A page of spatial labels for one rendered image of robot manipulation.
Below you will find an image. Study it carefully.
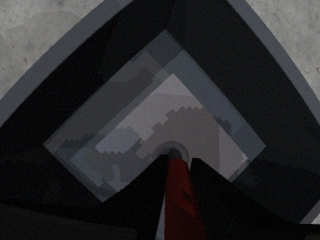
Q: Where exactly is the dark red peg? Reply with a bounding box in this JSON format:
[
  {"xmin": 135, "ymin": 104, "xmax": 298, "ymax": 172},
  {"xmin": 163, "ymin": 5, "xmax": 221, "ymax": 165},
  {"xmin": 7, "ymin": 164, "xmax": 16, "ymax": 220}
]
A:
[{"xmin": 164, "ymin": 159, "xmax": 207, "ymax": 240}]

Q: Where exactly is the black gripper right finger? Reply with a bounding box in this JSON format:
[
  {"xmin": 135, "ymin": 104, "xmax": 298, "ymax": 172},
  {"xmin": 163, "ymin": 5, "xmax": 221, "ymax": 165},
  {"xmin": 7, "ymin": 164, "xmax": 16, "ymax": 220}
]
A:
[{"xmin": 189, "ymin": 159, "xmax": 320, "ymax": 240}]

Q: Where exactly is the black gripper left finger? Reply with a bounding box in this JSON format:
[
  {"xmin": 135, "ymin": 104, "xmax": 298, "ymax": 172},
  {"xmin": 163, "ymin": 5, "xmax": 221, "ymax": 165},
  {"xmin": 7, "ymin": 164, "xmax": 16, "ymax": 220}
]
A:
[{"xmin": 0, "ymin": 155, "xmax": 169, "ymax": 240}]

